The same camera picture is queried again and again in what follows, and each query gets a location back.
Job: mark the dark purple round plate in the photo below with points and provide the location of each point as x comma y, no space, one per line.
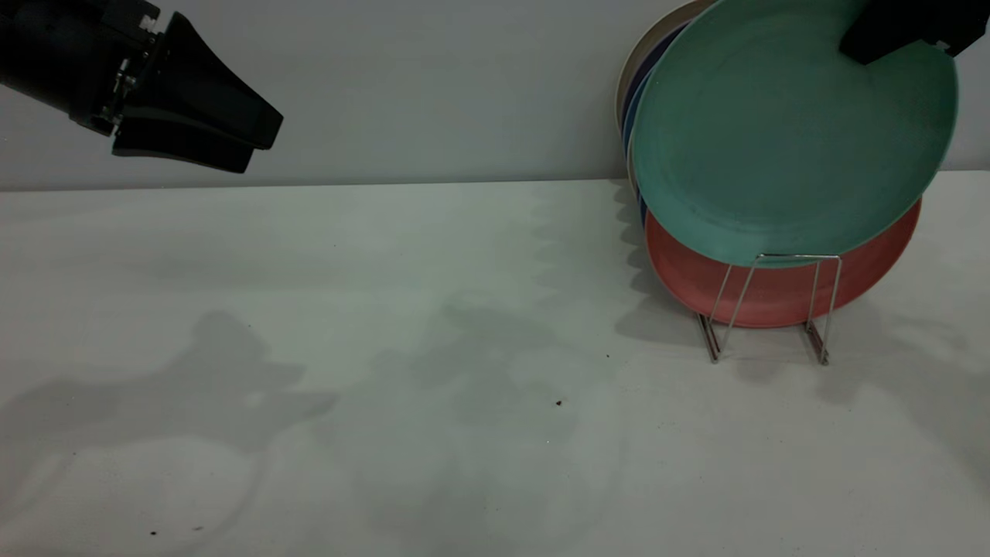
654,59

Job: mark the green round plate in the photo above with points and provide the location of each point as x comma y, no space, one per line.
773,139

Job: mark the teal blue round plate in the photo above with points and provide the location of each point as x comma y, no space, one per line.
635,112

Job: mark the pink round plate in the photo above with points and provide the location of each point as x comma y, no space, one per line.
773,298

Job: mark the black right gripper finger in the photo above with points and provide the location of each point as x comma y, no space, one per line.
971,27
889,31

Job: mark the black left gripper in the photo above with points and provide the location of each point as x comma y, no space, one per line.
62,54

